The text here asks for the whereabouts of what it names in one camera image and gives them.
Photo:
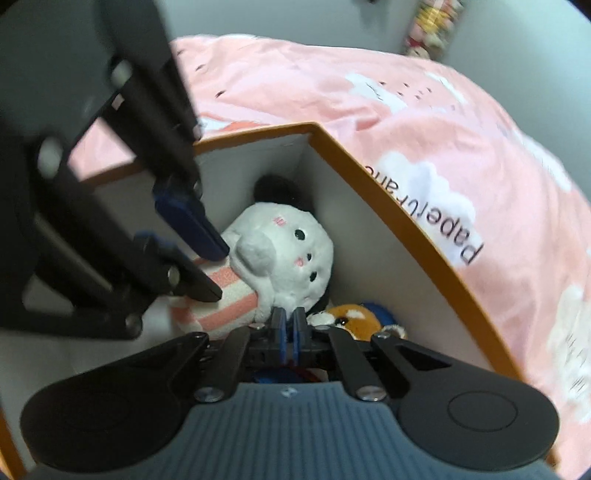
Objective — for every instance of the white plush panda toy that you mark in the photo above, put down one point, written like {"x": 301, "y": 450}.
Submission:
{"x": 286, "y": 249}

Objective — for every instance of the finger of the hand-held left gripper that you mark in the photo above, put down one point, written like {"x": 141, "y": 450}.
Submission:
{"x": 184, "y": 277}
{"x": 194, "y": 221}

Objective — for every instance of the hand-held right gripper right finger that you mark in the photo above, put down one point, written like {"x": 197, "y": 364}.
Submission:
{"x": 299, "y": 334}

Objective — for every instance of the orange cardboard box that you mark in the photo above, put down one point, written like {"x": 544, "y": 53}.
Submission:
{"x": 360, "y": 258}

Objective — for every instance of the pink printed blanket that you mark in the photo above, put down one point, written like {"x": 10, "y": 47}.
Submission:
{"x": 415, "y": 115}

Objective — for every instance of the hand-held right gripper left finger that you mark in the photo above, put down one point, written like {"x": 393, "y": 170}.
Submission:
{"x": 278, "y": 334}

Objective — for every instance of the colourful hanging wall item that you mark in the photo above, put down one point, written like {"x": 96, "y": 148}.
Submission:
{"x": 431, "y": 27}

